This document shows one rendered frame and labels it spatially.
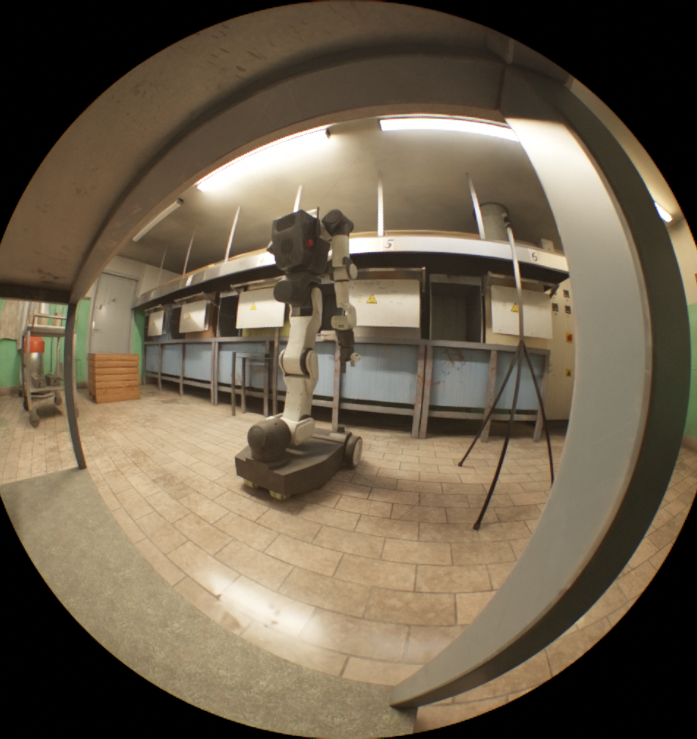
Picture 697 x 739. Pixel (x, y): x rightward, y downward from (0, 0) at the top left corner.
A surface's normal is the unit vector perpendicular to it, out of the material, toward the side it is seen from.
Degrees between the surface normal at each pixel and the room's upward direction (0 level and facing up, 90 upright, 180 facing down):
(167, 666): 0
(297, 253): 112
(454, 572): 0
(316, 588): 0
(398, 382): 90
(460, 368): 90
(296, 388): 78
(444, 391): 90
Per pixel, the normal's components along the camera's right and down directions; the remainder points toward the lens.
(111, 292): 0.96, 0.06
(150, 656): 0.05, -1.00
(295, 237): -0.43, 0.39
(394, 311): -0.28, 0.03
